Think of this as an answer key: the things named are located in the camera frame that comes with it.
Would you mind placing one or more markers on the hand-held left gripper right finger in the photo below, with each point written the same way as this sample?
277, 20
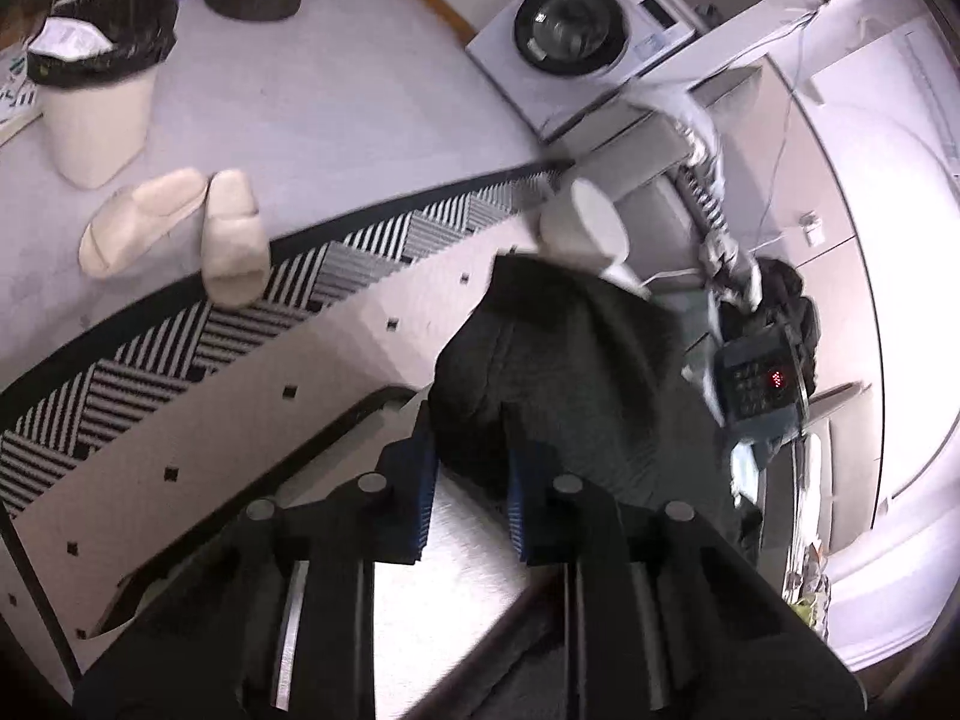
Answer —
525, 506

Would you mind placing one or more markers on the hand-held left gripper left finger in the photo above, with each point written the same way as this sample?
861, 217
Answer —
409, 499

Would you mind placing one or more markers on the black knit cloth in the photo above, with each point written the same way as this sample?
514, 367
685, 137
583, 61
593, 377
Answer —
570, 375

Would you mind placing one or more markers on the grey clothes pile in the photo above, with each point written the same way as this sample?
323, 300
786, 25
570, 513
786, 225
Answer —
694, 124

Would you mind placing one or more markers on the black white striped rug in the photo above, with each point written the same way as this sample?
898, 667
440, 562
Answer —
225, 330

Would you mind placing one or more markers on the dark rice cooker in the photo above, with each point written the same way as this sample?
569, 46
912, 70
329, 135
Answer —
757, 382

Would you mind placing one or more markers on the white cylinder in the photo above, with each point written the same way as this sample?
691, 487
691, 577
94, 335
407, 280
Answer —
585, 229

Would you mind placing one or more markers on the beige slipper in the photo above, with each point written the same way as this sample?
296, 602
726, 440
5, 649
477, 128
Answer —
142, 217
232, 240

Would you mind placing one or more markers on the grey sofa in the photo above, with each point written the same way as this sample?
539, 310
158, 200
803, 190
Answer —
645, 150

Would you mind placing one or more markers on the beige trash bin black bag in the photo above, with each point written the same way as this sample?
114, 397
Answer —
97, 127

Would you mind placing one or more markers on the white washing machine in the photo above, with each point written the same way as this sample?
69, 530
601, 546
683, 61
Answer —
585, 22

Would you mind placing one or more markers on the white wall socket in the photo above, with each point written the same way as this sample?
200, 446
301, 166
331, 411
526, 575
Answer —
811, 230

